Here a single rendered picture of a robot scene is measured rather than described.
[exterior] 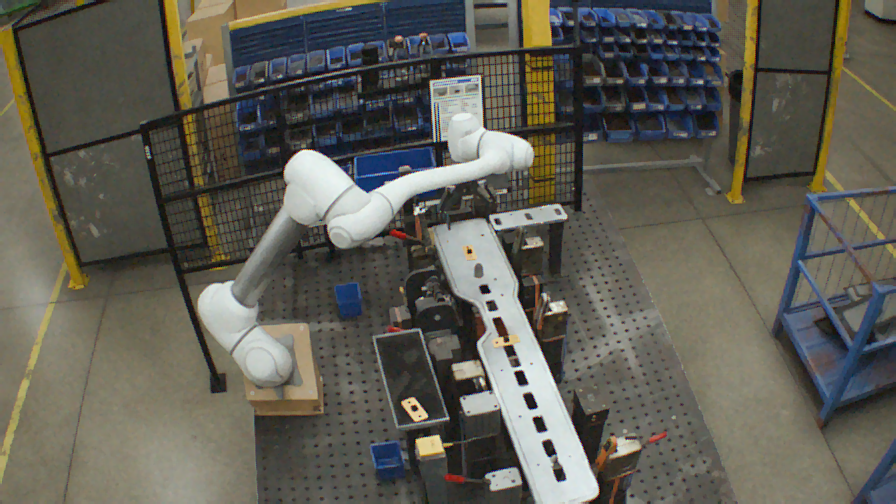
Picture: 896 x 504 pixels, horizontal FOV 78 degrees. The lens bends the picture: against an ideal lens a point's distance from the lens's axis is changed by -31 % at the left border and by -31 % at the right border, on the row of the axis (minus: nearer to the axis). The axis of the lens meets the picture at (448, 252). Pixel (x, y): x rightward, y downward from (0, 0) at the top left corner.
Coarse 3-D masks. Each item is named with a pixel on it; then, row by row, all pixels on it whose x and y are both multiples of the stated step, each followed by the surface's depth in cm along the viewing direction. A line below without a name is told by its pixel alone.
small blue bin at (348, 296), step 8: (336, 288) 299; (344, 288) 300; (352, 288) 301; (336, 296) 294; (344, 296) 302; (352, 296) 303; (360, 296) 293; (344, 304) 292; (352, 304) 293; (360, 304) 294; (344, 312) 295; (352, 312) 295; (360, 312) 296
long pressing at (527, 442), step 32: (480, 224) 290; (448, 256) 275; (480, 256) 275; (512, 288) 260; (512, 320) 247; (480, 352) 236; (512, 384) 225; (544, 384) 224; (512, 416) 214; (544, 416) 213; (576, 448) 201; (544, 480) 193; (576, 480) 191
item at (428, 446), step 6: (420, 438) 189; (426, 438) 189; (432, 438) 189; (438, 438) 189; (420, 444) 187; (426, 444) 187; (432, 444) 187; (438, 444) 187; (420, 450) 185; (426, 450) 185; (432, 450) 185; (438, 450) 185
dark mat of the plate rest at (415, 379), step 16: (400, 336) 221; (416, 336) 221; (384, 352) 216; (400, 352) 215; (416, 352) 215; (384, 368) 210; (400, 368) 210; (416, 368) 210; (400, 384) 205; (416, 384) 205; (432, 384) 205; (400, 400) 200; (416, 400) 200; (432, 400) 200; (400, 416) 196; (432, 416) 195
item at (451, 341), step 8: (448, 336) 232; (456, 336) 232; (432, 344) 230; (440, 344) 229; (448, 344) 229; (456, 344) 229; (432, 352) 227; (456, 352) 229; (432, 360) 229; (456, 360) 231; (456, 408) 244; (440, 424) 247; (440, 432) 248
